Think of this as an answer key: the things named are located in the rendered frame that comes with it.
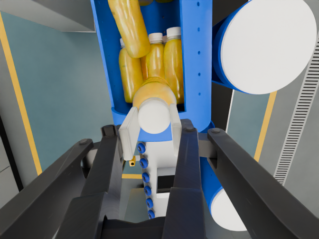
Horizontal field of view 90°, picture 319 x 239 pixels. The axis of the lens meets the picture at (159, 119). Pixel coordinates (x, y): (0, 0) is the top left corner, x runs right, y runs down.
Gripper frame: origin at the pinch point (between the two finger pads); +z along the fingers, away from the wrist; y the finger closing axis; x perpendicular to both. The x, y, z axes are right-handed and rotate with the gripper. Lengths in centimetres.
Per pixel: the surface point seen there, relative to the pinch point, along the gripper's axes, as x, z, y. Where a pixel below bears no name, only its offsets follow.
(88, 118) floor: -42, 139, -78
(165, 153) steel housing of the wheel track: -33, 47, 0
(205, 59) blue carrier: 5.9, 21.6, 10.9
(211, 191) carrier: -49, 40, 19
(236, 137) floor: -77, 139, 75
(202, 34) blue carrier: 10.7, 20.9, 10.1
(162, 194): -40, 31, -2
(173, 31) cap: 12.8, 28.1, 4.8
